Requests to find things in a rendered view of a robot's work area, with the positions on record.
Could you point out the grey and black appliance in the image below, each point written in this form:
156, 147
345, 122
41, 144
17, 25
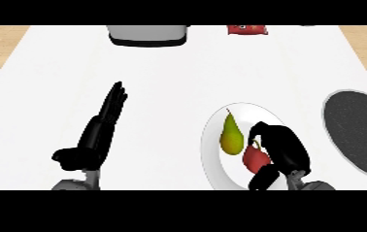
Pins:
146, 35

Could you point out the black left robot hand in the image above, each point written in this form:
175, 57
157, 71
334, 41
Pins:
97, 135

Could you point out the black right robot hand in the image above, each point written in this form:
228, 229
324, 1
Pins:
286, 148

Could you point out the green yellow pear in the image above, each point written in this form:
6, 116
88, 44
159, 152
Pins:
231, 137

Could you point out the dark grey pan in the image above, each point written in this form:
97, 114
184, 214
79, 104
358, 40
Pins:
348, 125

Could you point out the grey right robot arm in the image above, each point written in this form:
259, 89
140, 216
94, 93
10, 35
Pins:
308, 182

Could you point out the red bell pepper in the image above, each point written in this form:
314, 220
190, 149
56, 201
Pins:
255, 158

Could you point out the red packet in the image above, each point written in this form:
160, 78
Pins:
246, 30

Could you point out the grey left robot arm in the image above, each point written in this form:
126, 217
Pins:
78, 181

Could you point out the white plate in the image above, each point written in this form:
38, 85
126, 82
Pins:
215, 151

